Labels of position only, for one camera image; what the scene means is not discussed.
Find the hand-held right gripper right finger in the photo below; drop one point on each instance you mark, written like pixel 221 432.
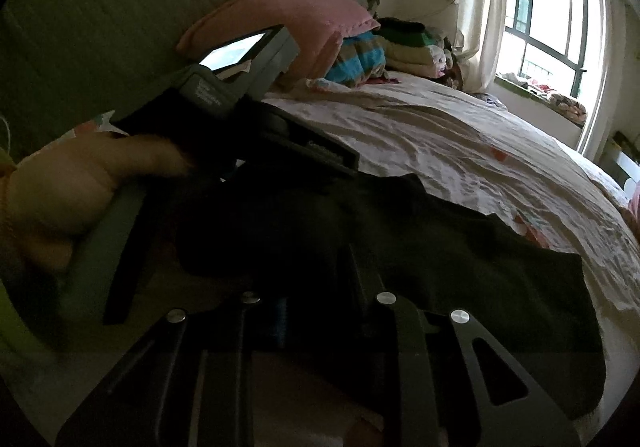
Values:
pixel 405 352

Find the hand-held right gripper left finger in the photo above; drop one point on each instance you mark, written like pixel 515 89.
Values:
pixel 279 322

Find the black garment with orange print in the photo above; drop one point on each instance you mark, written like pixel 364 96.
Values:
pixel 450 267

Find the pile of folded clothes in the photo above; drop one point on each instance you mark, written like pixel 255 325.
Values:
pixel 417 49

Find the person's left hand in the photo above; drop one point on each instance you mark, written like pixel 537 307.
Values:
pixel 65 192

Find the pink pillow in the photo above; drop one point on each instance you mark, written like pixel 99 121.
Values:
pixel 300 17

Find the green quilted headboard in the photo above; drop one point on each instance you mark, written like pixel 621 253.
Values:
pixel 100 17

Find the blue striped cloth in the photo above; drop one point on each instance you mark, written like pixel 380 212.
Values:
pixel 357 59

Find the strawberry print bed sheet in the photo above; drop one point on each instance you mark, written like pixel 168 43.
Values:
pixel 450 147

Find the cream curtain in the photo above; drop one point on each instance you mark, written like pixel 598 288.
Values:
pixel 477 2
pixel 600 77

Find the white bedside furniture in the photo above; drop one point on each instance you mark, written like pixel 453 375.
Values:
pixel 620 159

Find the small colourful cloth heap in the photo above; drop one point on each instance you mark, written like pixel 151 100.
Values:
pixel 547 94

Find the dark framed window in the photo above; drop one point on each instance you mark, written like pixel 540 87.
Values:
pixel 550 12

